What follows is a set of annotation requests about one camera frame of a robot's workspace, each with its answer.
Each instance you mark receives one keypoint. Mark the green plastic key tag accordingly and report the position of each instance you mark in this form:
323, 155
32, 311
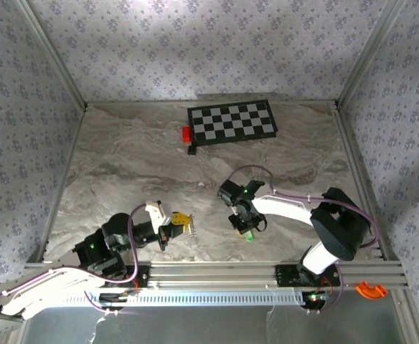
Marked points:
249, 236

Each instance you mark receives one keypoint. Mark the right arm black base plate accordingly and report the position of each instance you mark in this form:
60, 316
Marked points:
288, 276

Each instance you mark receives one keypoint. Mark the small black block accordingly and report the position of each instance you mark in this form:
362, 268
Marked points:
192, 150

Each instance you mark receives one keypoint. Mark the aluminium frame post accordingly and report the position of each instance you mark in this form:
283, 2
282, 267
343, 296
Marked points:
54, 53
367, 53

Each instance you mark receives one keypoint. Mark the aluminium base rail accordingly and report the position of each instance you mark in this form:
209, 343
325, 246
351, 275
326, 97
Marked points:
213, 276

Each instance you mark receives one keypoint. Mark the orange curved plastic part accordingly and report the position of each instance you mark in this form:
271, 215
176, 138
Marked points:
371, 292

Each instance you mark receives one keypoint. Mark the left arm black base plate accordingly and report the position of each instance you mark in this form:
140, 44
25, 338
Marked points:
143, 276

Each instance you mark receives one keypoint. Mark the small circuit board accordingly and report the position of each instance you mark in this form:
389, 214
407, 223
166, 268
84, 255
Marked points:
315, 297

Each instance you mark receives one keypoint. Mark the small red block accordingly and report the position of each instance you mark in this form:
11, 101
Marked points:
186, 134

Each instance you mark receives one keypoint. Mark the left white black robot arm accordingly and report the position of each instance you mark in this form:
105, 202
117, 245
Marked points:
51, 283

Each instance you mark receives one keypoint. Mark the grey metal sheet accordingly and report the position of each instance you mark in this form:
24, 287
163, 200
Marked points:
209, 326

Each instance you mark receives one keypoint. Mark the black grey checkerboard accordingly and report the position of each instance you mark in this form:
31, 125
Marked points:
231, 122

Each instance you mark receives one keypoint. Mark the aluminium table side rail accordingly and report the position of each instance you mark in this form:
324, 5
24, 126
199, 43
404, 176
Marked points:
354, 161
68, 161

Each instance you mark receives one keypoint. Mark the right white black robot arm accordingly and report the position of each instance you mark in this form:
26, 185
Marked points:
338, 229

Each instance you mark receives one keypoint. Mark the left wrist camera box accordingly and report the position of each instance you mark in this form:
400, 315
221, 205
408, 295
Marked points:
157, 215

